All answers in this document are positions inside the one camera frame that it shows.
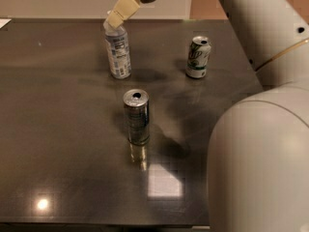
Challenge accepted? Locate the slim silver drink can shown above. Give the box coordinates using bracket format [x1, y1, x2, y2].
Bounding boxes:
[123, 89, 150, 145]

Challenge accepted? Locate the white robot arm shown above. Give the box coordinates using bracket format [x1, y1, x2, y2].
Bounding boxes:
[207, 0, 309, 232]

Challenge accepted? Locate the clear blue-label plastic bottle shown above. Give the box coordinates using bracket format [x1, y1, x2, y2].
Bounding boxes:
[103, 21, 131, 79]

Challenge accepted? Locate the white paper sheet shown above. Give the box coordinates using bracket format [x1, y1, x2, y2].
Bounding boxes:
[0, 18, 12, 29]

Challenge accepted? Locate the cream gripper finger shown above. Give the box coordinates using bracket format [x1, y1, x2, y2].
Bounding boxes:
[106, 0, 140, 29]

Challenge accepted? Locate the white green 7up can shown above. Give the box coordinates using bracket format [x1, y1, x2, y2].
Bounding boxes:
[185, 36, 211, 78]

